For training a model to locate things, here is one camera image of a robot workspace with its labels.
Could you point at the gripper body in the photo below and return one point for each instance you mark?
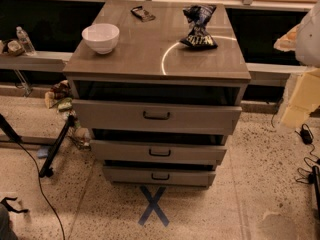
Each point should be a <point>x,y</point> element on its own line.
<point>309,40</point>

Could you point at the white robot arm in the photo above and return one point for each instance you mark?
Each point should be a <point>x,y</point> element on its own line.
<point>304,39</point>

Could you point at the white bowl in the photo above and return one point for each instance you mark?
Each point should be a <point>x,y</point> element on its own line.
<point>102,37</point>

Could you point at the grey drawer cabinet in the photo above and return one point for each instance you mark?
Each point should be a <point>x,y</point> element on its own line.
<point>150,65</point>

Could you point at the small black snack packet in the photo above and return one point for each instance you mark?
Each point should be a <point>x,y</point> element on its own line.
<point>142,14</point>

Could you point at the top grey drawer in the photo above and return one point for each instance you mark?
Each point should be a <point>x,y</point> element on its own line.
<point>152,117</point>

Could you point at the grey drawer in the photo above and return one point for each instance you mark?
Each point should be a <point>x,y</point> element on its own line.
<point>152,117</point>
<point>157,152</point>
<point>134,175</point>

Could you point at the blue tape cross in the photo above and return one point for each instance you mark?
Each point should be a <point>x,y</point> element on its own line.
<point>153,206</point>

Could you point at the middle grey drawer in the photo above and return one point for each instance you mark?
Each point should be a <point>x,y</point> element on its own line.
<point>157,152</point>

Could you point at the bottom grey drawer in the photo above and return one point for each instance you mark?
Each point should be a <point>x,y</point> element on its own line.
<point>134,175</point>

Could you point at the pile of snack bags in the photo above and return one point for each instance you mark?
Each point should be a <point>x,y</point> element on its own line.
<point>60,97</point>

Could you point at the grey side shelf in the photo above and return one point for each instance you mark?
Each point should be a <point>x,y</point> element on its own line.
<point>44,61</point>

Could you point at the clear plastic water bottle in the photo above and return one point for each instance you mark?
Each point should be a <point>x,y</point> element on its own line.
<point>25,41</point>

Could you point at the black tripod leg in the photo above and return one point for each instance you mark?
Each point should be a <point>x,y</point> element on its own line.
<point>46,170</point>

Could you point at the round container on shelf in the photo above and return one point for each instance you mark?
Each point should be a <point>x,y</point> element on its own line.
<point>12,47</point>

